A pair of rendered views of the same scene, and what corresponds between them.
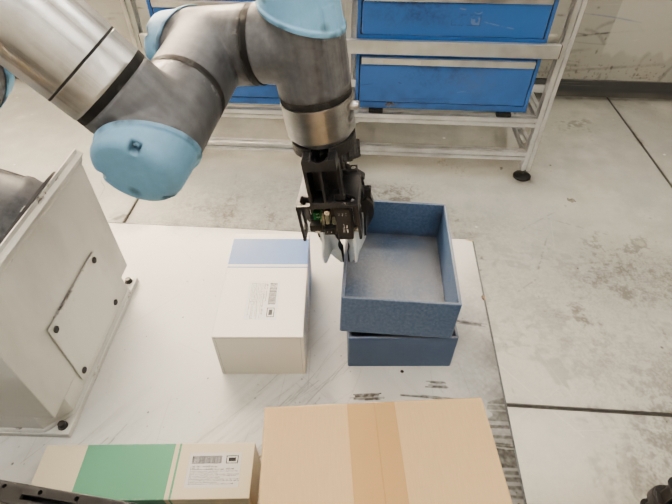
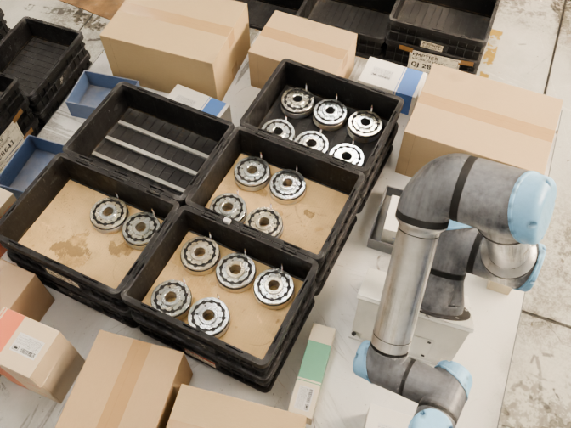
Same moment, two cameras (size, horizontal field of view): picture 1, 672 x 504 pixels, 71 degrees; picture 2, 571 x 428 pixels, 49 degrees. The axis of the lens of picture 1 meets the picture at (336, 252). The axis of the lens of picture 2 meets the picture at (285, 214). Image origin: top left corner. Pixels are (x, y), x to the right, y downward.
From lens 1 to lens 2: 1.08 m
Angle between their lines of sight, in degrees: 62
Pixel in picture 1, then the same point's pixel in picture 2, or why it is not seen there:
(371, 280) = not seen: outside the picture
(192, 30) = (428, 380)
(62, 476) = (319, 336)
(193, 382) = (364, 397)
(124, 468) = (315, 360)
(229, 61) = (418, 398)
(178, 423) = (342, 387)
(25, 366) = (360, 318)
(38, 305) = not seen: hidden behind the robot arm
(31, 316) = not seen: hidden behind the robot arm
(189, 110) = (378, 377)
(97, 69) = (375, 340)
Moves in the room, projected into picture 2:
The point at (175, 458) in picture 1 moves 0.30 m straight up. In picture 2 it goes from (313, 382) to (318, 338)
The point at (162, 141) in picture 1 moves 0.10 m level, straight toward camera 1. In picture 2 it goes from (359, 365) to (308, 370)
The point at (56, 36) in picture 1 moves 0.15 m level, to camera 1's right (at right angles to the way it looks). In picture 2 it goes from (378, 327) to (359, 403)
